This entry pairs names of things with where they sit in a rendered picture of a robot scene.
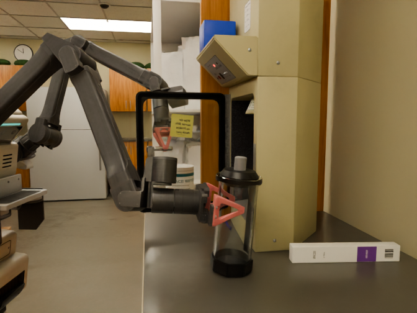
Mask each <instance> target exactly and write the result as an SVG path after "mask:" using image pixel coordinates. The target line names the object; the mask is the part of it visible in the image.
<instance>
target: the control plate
mask: <svg viewBox="0 0 417 313"><path fill-rule="evenodd" d="M216 62H217V63H218V64H216ZM213 64H214V65H215V67H214V66H213ZM204 66H205V67H206V69H208V70H209V72H211V74H213V75H214V77H215V78H216V79H217V78H218V76H220V75H219V73H220V74H221V75H222V73H223V74H224V72H225V73H226V71H227V72H228V73H227V74H226V75H223V77H224V78H225V79H223V78H222V77H221V76H220V77H221V79H219V78H218V79H217V80H218V81H219V82H220V83H221V84H224V83H226V82H228V81H230V80H233V79H235V78H236V77H235V76H234V75H233V74H232V72H231V71H230V70H229V69H228V68H227V67H226V66H225V65H224V64H223V63H222V62H221V61H220V60H219V59H218V58H217V56H216V55H214V56H213V57H212V58H211V59H210V60H209V61H208V62H207V63H206V64H205V65H204Z"/></svg>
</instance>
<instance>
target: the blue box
mask: <svg viewBox="0 0 417 313"><path fill-rule="evenodd" d="M214 35H236V22H235V21H225V20H204V21H203V23H202V25H201V26H200V29H199V53H200V52H201V51H202V50H203V49H204V47H205V46H206V44H208V42H209V41H210V40H211V38H212V37H213V36H214Z"/></svg>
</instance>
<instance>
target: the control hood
mask: <svg viewBox="0 0 417 313"><path fill-rule="evenodd" d="M214 55H216V56H217V58H218V59H219V60H220V61H221V62H222V63H223V64H224V65H225V66H226V67H227V68H228V69H229V70H230V71H231V72H232V74H233V75H234V76H235V77H236V78H235V79H233V80H230V81H228V82H226V83H224V84H221V83H220V82H219V81H218V80H217V79H216V78H215V77H214V75H213V74H211V72H209V70H208V69H206V67H205V66H204V65H205V64H206V63H207V62H208V61H209V60H210V59H211V58H212V57H213V56H214ZM196 59H197V61H198V62H199V63H200V64H201V65H202V66H203V67H204V68H205V69H206V71H207V72H208V73H209V74H210V75H211V76H212V77H213V78H214V79H215V80H216V81H217V83H218V84H219V85H220V86H221V87H223V88H228V87H230V86H233V85H236V84H238V83H241V82H243V81H246V80H248V79H251V78H254V77H255V76H257V75H258V38H257V37H256V36H242V35H214V36H213V37H212V38H211V40H210V41H209V42H208V44H206V46H205V47H204V49H203V50H202V51H201V52H200V53H199V55H198V56H197V58H196Z"/></svg>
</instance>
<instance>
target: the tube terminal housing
mask: <svg viewBox="0 0 417 313"><path fill-rule="evenodd" d="M248 1H249V0H230V21H235V22H236V35H242V36H256V37H257V38H258V75H257V76H255V77H254V78H251V79H248V80H246V81H243V82H241V83H238V84H236V85H233V86H230V87H229V94H231V101H251V100H252V98H253V96H254V142H253V143H255V144H256V170H255V171H256V173H257V174H258V175H259V176H261V177H262V185H260V186H258V198H257V204H256V216H255V223H254V235H253V247H252V249H253V250H254V251H255V252H269V251H279V250H289V243H302V242H303V241H304V240H306V239H307V238H308V237H309V236H310V235H311V234H313V233H314V232H316V210H317V191H318V155H319V136H320V99H321V61H322V41H323V5H324V0H251V28H250V29H249V30H248V31H247V33H244V5H245V4H246V3H247V2H248ZM230 167H231V102H230Z"/></svg>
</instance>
